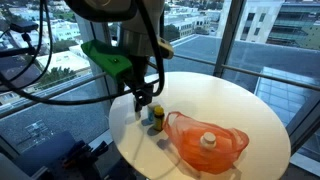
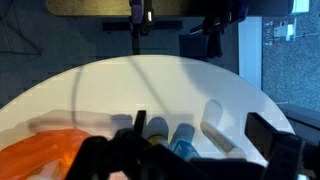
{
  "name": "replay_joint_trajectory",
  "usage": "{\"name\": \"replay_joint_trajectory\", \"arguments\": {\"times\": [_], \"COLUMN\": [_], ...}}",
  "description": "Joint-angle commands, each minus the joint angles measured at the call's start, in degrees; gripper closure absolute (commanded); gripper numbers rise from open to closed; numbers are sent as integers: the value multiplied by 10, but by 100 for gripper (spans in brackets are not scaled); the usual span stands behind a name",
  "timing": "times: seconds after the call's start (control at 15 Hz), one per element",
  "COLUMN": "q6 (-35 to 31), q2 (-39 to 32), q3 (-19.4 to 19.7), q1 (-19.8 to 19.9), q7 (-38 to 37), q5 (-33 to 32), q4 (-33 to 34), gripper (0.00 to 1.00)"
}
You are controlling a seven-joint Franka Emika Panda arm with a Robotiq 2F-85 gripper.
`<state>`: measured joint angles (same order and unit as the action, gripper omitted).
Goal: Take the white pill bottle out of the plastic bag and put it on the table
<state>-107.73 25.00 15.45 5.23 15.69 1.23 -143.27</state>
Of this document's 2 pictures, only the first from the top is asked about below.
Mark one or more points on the beige wrist connector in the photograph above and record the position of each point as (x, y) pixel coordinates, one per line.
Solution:
(165, 48)

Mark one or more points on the orange plastic bag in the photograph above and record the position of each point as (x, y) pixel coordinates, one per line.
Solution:
(213, 156)

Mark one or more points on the yellow cap bottle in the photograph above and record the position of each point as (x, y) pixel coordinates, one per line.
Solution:
(158, 120)

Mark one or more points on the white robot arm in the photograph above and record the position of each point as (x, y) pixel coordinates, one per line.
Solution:
(140, 30)

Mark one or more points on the grey window post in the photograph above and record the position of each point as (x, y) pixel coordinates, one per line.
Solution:
(230, 33)
(96, 50)

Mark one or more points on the slanted dark window frame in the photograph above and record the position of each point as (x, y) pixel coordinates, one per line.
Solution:
(306, 123)

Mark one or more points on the white pill bottle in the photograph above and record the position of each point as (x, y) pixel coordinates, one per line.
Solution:
(208, 140)

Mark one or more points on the black equipment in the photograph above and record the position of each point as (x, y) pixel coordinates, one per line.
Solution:
(80, 156)

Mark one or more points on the metal window railing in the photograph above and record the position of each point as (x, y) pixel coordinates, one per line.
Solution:
(266, 77)
(50, 93)

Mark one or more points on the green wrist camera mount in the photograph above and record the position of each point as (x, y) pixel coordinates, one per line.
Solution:
(106, 58)

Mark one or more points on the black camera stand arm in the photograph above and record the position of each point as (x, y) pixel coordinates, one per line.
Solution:
(16, 51)

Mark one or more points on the black external camera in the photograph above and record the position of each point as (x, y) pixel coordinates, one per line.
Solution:
(24, 26)

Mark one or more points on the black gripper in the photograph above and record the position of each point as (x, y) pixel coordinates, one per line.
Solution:
(138, 71)

